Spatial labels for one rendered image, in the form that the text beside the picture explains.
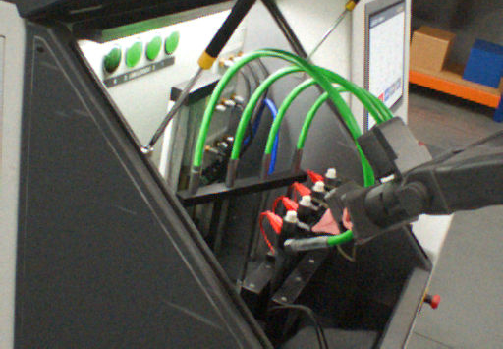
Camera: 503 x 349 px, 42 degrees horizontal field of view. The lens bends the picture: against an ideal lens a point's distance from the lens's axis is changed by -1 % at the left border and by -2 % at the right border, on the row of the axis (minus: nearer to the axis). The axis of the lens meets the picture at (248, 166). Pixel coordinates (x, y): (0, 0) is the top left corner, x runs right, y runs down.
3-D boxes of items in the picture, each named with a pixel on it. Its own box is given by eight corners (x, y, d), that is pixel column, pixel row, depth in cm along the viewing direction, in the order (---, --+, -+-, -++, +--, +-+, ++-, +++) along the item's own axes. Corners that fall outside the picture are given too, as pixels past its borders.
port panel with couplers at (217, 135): (209, 177, 145) (233, 39, 133) (195, 172, 146) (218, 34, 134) (234, 159, 156) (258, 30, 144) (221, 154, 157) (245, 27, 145)
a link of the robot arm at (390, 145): (427, 209, 74) (481, 177, 77) (378, 120, 75) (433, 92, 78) (380, 226, 85) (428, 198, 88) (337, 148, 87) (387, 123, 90)
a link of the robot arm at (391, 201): (419, 219, 80) (453, 199, 82) (391, 169, 81) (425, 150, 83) (392, 229, 87) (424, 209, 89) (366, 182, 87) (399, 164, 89)
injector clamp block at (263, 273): (273, 369, 126) (290, 305, 120) (227, 348, 129) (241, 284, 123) (328, 286, 155) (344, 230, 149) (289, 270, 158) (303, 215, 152)
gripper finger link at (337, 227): (313, 199, 121) (353, 182, 115) (330, 235, 121) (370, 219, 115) (292, 209, 116) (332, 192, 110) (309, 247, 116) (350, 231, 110)
